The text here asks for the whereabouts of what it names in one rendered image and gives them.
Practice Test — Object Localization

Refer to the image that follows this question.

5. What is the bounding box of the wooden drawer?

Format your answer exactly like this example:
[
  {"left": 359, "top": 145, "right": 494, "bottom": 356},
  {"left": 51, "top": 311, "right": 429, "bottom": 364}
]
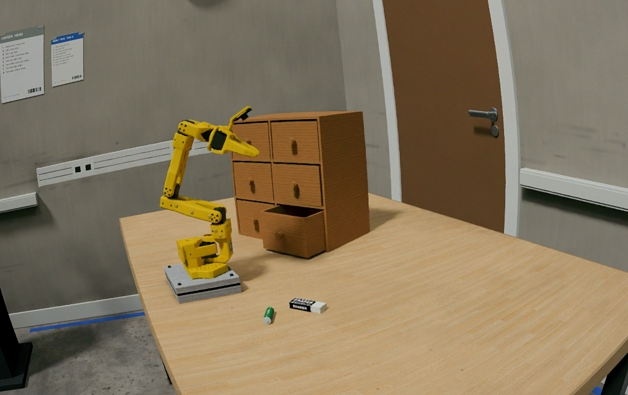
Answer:
[
  {"left": 237, "top": 199, "right": 275, "bottom": 237},
  {"left": 271, "top": 119, "right": 320, "bottom": 161},
  {"left": 260, "top": 204, "right": 326, "bottom": 258},
  {"left": 273, "top": 162, "right": 323, "bottom": 207},
  {"left": 232, "top": 121, "right": 271, "bottom": 159},
  {"left": 234, "top": 160, "right": 274, "bottom": 201}
]

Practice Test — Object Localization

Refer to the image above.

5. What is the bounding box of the brown wooden chest of drawers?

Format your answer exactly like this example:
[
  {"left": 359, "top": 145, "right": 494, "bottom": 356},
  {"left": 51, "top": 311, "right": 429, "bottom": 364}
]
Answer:
[{"left": 230, "top": 111, "right": 370, "bottom": 252}]

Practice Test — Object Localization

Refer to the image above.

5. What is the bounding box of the green aa battery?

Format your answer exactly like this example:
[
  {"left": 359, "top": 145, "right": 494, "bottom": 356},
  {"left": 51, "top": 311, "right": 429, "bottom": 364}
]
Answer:
[{"left": 263, "top": 307, "right": 275, "bottom": 325}]

